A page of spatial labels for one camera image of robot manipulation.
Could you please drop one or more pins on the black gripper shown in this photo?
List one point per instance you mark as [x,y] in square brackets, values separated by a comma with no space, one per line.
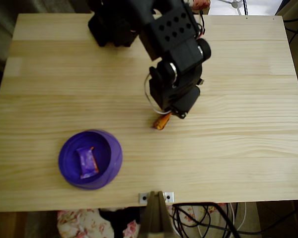
[186,103]

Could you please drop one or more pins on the purple orange candy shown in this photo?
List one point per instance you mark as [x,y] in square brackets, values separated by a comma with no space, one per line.
[161,122]

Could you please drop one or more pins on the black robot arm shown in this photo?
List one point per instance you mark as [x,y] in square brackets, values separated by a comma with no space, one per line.
[173,29]

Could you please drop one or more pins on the purple plastic bowl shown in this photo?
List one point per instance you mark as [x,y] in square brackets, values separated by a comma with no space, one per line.
[69,161]

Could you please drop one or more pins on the floral cloth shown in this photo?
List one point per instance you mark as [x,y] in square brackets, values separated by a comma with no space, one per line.
[201,3]

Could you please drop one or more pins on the white stand base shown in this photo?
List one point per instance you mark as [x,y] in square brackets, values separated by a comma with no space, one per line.
[235,3]

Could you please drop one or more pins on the thin black pole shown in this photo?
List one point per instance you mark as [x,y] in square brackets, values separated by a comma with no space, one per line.
[245,7]

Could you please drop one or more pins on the floral cushion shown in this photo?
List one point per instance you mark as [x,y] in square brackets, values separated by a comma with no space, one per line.
[74,223]

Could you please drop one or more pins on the grey curtain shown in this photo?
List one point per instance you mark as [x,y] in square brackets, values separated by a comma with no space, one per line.
[5,24]

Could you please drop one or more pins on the silver metal bracket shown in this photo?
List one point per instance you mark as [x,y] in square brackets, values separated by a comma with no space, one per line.
[142,197]

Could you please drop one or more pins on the olive camera stand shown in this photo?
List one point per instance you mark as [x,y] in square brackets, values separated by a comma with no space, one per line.
[155,218]

